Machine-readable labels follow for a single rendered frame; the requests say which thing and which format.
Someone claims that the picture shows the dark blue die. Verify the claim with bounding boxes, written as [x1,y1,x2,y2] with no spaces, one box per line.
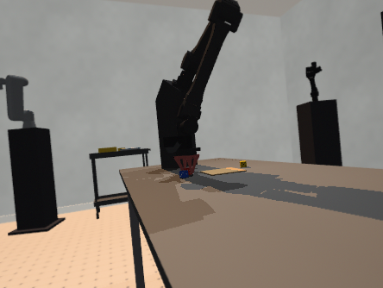
[179,170,189,178]

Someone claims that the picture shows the tan flat mat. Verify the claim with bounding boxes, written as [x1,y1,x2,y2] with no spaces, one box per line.
[201,167,247,176]

